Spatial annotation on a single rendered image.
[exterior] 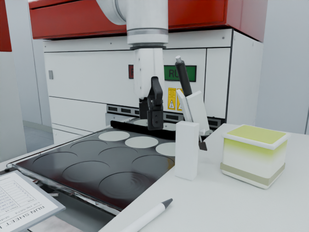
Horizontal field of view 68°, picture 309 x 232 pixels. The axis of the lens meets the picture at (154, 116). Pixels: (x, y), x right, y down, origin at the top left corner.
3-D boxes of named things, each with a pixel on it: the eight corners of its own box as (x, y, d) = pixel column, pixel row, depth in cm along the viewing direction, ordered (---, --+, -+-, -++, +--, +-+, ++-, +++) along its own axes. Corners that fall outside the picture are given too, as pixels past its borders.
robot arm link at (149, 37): (124, 34, 50) (124, 48, 50) (129, 28, 41) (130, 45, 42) (161, 34, 51) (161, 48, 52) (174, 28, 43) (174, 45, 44)
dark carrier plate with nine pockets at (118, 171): (112, 129, 83) (112, 127, 83) (203, 147, 65) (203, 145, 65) (15, 165, 54) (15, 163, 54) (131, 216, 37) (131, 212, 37)
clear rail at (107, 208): (11, 166, 55) (10, 161, 55) (138, 223, 36) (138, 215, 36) (5, 168, 54) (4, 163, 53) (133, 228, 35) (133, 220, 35)
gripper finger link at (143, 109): (136, 90, 56) (137, 116, 57) (138, 91, 53) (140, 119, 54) (149, 89, 56) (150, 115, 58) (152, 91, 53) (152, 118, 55)
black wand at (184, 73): (181, 60, 27) (185, 53, 28) (170, 60, 28) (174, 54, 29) (206, 153, 41) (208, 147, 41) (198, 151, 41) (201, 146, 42)
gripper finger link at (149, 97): (144, 80, 47) (144, 106, 48) (149, 84, 42) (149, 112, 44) (157, 80, 47) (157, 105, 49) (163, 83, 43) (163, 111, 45)
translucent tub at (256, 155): (239, 159, 41) (243, 123, 39) (285, 174, 36) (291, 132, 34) (218, 174, 36) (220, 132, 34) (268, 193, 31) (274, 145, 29)
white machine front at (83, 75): (56, 126, 112) (47, 41, 102) (223, 165, 71) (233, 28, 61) (50, 128, 109) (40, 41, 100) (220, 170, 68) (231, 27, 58)
